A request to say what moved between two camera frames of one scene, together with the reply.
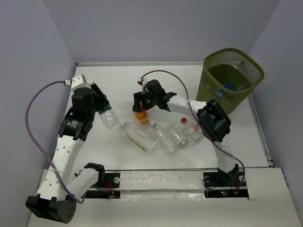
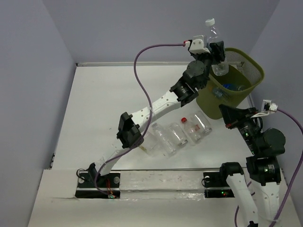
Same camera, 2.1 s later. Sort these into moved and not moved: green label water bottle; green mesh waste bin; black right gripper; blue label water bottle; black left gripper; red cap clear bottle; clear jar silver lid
Moved: black left gripper; green label water bottle; black right gripper
Not moved: red cap clear bottle; clear jar silver lid; green mesh waste bin; blue label water bottle
